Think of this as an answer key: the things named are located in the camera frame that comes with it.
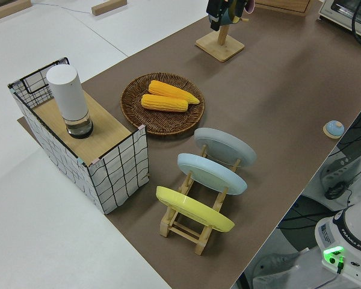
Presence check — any round wicker basket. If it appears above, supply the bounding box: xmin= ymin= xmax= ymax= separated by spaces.
xmin=120 ymin=72 xmax=206 ymax=136

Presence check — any light blue plate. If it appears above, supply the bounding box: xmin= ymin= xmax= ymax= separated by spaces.
xmin=176 ymin=152 xmax=248 ymax=197

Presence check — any yellow corn cob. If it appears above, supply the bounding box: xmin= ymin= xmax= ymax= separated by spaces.
xmin=147 ymin=79 xmax=201 ymax=105
xmin=141 ymin=93 xmax=190 ymax=113

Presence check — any gray plate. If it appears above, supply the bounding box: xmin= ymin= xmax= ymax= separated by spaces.
xmin=194 ymin=127 xmax=258 ymax=168

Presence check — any yellow plate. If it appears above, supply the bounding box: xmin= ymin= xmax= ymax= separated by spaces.
xmin=155 ymin=185 xmax=236 ymax=233

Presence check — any wooden plate rack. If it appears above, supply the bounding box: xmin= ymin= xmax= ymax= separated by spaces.
xmin=159 ymin=143 xmax=243 ymax=256

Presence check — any wooden mug tree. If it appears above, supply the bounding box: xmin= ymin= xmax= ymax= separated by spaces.
xmin=194 ymin=16 xmax=250 ymax=63

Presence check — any brown table mat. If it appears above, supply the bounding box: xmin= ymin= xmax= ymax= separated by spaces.
xmin=16 ymin=0 xmax=361 ymax=289

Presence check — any white cylinder bottle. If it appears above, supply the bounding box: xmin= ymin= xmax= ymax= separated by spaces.
xmin=46 ymin=65 xmax=94 ymax=140

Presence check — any dark blue mug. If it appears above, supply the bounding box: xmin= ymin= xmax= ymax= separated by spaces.
xmin=221 ymin=0 xmax=240 ymax=26

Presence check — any blue call bell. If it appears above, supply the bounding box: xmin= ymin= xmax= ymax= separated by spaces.
xmin=322 ymin=120 xmax=345 ymax=140

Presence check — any pink mug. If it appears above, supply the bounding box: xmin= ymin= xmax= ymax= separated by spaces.
xmin=237 ymin=0 xmax=256 ymax=16

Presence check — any short wooden block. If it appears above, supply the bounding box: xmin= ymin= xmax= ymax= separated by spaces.
xmin=91 ymin=0 xmax=128 ymax=17

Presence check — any wooden cabinet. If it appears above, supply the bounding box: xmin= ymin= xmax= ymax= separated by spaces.
xmin=255 ymin=0 xmax=313 ymax=16

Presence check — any beige toaster oven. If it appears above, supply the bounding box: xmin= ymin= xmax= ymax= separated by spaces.
xmin=316 ymin=0 xmax=361 ymax=49

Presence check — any long wooden block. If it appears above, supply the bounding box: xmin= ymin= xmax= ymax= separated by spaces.
xmin=0 ymin=0 xmax=32 ymax=22

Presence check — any wire grid storage box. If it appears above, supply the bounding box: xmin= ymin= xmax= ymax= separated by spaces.
xmin=7 ymin=57 xmax=150 ymax=216

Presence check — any black floor cable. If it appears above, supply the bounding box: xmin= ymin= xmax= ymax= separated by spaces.
xmin=280 ymin=206 xmax=330 ymax=231

